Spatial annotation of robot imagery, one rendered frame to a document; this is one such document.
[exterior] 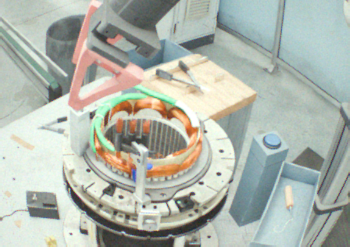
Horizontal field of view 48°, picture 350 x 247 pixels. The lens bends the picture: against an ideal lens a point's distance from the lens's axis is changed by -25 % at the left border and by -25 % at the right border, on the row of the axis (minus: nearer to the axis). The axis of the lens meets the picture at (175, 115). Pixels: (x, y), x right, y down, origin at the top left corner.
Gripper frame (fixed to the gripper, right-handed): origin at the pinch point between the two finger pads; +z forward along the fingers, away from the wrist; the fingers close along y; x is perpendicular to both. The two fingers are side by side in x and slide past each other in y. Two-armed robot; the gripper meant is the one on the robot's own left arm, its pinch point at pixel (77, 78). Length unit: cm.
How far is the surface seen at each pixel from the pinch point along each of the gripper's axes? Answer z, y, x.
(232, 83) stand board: 10, -50, 47
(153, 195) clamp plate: 18.4, -11.7, 25.8
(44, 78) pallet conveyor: 64, -101, 20
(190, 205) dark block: 16.0, -9.7, 31.1
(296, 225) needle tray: 9, -6, 54
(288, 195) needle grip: 9, -14, 53
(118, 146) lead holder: 13.0, -11.8, 15.5
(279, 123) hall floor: 57, -173, 175
